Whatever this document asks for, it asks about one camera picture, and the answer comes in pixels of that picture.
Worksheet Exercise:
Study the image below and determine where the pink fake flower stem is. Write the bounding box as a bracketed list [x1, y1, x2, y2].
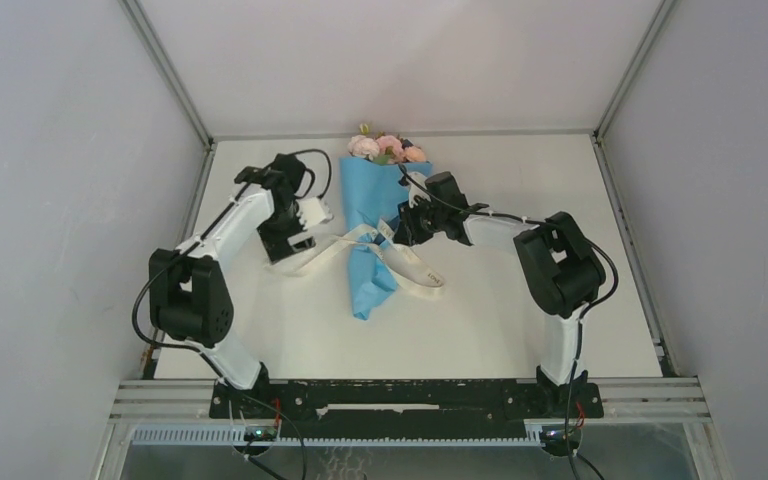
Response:
[403, 146, 427, 163]
[375, 135, 404, 163]
[347, 123, 381, 160]

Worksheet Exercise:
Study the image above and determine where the cream ribbon string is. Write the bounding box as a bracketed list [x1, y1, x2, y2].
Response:
[267, 223, 446, 301]

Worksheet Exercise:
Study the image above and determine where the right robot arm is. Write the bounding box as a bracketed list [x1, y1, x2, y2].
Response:
[395, 199, 606, 416]

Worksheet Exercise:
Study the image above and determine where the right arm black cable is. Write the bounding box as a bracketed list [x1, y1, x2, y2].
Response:
[397, 164, 620, 480]

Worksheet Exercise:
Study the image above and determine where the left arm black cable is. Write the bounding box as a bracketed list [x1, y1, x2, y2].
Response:
[130, 148, 334, 480]

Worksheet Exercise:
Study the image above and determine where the white cable duct strip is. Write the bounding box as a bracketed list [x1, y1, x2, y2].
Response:
[131, 424, 544, 447]

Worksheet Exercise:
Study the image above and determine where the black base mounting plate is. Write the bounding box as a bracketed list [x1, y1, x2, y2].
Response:
[208, 379, 605, 441]

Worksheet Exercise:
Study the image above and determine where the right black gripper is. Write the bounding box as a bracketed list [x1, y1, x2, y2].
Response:
[394, 194, 448, 245]

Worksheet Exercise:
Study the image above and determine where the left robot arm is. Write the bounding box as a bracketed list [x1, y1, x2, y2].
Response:
[147, 184, 332, 417]

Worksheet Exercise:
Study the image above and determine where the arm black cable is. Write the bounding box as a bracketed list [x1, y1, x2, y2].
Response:
[130, 148, 334, 480]
[397, 164, 620, 480]

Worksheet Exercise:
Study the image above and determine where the blue wrapping paper sheet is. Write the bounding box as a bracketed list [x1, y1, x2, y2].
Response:
[339, 153, 432, 320]

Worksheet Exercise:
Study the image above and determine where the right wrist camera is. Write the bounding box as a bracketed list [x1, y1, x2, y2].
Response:
[400, 171, 488, 214]

